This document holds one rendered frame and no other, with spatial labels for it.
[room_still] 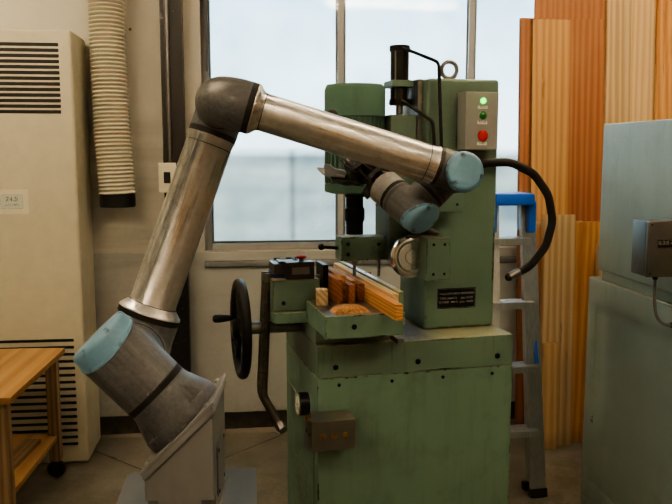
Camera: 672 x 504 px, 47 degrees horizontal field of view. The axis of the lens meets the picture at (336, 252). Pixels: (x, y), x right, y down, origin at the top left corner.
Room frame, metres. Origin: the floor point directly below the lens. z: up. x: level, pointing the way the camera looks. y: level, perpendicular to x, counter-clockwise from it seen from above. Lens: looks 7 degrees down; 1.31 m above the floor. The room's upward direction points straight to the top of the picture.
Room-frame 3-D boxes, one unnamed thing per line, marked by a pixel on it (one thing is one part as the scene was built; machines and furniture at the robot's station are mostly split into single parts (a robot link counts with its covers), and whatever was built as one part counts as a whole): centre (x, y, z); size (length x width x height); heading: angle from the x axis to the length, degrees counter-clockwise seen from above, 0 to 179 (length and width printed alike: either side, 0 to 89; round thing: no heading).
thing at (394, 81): (2.30, -0.19, 1.54); 0.08 x 0.08 x 0.17; 15
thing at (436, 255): (2.16, -0.27, 1.02); 0.09 x 0.07 x 0.12; 15
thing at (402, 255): (2.18, -0.21, 1.02); 0.12 x 0.03 x 0.12; 105
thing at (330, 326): (2.23, 0.05, 0.87); 0.61 x 0.30 x 0.06; 15
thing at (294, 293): (2.21, 0.13, 0.92); 0.15 x 0.13 x 0.09; 15
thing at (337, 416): (1.98, 0.02, 0.58); 0.12 x 0.08 x 0.08; 105
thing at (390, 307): (2.17, -0.08, 0.92); 0.60 x 0.02 x 0.04; 15
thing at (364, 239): (2.27, -0.07, 1.03); 0.14 x 0.07 x 0.09; 105
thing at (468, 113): (2.21, -0.40, 1.40); 0.10 x 0.06 x 0.16; 105
